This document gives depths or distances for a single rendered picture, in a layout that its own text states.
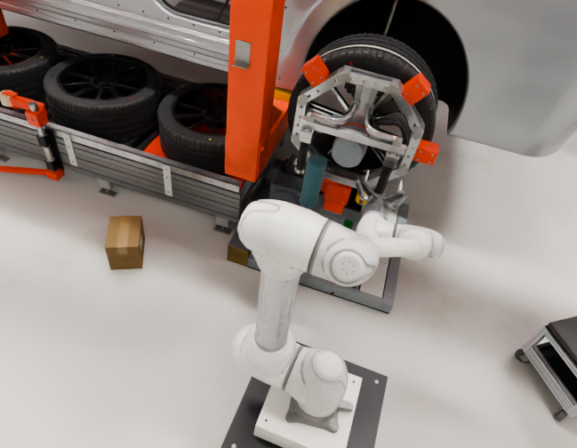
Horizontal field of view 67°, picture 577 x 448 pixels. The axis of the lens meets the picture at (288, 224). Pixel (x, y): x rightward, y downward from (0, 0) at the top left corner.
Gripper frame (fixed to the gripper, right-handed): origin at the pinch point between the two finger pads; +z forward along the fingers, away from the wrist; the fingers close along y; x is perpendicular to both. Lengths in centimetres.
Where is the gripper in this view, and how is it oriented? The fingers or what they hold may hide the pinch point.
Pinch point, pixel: (383, 179)
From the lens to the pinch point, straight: 177.5
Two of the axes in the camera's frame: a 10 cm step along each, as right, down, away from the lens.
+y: 9.5, 3.0, -1.2
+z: 3.0, -6.6, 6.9
